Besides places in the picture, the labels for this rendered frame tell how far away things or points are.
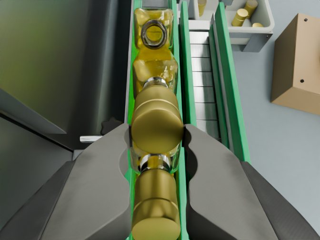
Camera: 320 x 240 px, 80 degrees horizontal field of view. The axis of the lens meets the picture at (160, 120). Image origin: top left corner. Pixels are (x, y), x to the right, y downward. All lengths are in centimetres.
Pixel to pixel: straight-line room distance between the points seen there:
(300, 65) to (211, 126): 31
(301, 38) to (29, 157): 65
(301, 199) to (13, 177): 57
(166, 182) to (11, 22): 18
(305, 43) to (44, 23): 60
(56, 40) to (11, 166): 15
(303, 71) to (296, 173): 26
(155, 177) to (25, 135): 17
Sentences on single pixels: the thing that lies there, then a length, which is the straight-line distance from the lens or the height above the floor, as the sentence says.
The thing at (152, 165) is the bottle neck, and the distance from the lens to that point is 17.
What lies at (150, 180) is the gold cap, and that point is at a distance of 16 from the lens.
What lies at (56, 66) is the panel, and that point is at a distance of 27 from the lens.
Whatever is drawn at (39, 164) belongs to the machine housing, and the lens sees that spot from 30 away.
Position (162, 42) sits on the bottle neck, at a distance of 23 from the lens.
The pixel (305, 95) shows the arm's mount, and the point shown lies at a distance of 61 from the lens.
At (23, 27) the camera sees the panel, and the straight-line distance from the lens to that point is 23.
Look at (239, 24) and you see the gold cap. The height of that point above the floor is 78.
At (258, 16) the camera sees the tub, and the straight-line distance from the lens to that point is 74.
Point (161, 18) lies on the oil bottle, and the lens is 28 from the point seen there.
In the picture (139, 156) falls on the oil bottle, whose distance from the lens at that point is 19.
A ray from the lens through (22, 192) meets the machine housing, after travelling 28.
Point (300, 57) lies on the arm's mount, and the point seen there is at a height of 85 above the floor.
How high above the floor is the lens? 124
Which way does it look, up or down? 69 degrees down
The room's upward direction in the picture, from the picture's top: 6 degrees clockwise
